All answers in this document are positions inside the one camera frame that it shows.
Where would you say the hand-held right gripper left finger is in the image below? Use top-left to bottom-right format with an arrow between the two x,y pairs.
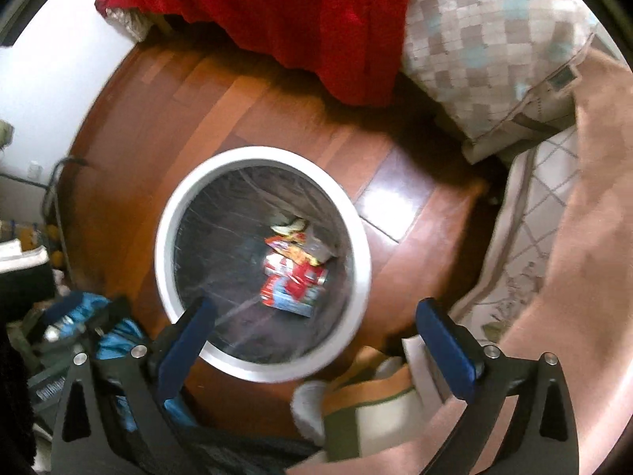
49,297 -> 219,475

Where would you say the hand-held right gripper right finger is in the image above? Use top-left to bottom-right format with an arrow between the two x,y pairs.
415,298 -> 580,475

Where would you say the white rimmed black trash bin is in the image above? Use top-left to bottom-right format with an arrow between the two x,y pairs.
154,146 -> 373,383

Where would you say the red soda can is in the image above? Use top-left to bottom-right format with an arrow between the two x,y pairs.
262,252 -> 330,288

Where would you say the orange fries snack packet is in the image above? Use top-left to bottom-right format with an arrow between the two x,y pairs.
264,235 -> 311,266

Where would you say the yellow snack packet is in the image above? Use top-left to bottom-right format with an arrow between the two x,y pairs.
269,217 -> 310,236

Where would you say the black white snack wrapper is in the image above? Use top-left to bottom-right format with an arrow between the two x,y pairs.
301,226 -> 338,266

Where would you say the blue bag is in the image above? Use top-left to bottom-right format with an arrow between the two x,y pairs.
44,291 -> 195,433

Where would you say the tan slipper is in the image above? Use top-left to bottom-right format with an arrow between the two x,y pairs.
291,346 -> 422,462

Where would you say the white patterned rug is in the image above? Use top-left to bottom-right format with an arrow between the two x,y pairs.
447,129 -> 582,343

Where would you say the pink tablecloth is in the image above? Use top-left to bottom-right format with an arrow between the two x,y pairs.
287,47 -> 633,475

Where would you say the black white box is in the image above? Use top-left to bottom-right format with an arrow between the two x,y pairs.
0,238 -> 54,308

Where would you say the red blanket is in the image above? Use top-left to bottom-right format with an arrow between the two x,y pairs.
94,0 -> 417,108

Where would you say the black metal frame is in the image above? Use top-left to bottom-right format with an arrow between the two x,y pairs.
42,157 -> 91,241

